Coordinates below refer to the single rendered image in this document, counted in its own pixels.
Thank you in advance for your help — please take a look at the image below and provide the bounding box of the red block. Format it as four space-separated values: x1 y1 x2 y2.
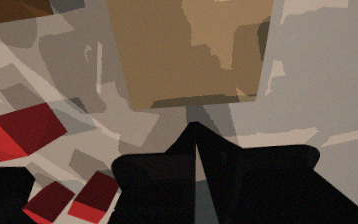
0 102 68 162
67 170 120 224
21 181 75 224

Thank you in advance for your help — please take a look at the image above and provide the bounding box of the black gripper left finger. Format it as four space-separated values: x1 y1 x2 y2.
111 122 196 224

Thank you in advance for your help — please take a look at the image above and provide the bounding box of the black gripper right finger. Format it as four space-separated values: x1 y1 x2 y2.
194 121 320 224

